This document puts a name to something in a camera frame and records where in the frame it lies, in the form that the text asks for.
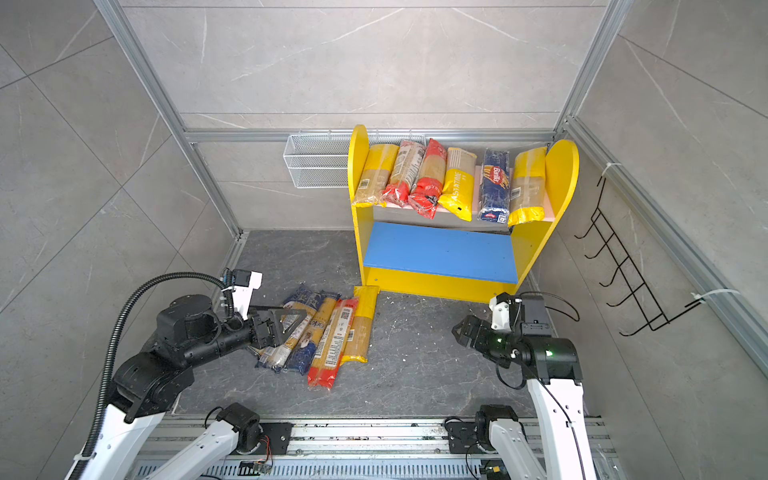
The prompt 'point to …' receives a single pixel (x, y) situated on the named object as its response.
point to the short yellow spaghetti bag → (357, 343)
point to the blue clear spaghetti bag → (302, 355)
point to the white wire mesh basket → (321, 161)
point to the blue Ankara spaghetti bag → (301, 298)
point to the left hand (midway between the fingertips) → (294, 305)
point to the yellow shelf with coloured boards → (445, 256)
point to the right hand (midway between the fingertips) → (467, 333)
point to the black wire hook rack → (654, 318)
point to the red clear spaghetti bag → (326, 360)
